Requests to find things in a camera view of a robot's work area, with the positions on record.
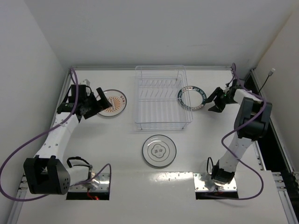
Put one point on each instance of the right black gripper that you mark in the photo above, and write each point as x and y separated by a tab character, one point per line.
219	100

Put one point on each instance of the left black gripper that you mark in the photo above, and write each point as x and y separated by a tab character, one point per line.
92	106

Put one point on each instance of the orange sunburst plate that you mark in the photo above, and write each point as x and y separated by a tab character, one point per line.
118	101

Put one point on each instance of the green rimmed plate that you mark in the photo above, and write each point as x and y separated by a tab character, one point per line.
184	93

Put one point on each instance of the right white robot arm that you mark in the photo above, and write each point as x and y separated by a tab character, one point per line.
251	123

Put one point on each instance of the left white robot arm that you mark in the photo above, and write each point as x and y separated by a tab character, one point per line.
45	172

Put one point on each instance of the white plate dark rim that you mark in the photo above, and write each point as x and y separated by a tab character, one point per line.
159	151

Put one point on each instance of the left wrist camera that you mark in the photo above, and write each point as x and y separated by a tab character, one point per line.
85	82

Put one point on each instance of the black wall cable white plug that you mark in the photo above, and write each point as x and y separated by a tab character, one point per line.
270	73

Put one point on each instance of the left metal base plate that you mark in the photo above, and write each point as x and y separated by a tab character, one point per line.
98	185

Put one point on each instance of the metal base plate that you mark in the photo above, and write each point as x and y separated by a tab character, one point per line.
98	185
204	184

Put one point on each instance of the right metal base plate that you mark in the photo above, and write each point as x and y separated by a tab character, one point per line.
204	184

